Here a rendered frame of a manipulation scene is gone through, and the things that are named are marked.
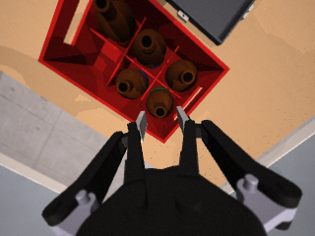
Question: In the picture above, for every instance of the dark grey tray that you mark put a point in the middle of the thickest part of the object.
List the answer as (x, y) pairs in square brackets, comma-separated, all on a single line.
[(219, 16)]

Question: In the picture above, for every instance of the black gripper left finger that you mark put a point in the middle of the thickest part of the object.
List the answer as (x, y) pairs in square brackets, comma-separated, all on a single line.
[(66, 213)]

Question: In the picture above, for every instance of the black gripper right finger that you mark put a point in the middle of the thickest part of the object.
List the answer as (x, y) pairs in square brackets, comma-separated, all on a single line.
[(273, 198)]

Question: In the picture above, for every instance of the red bottle crate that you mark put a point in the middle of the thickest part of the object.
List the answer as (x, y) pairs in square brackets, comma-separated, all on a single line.
[(90, 60)]

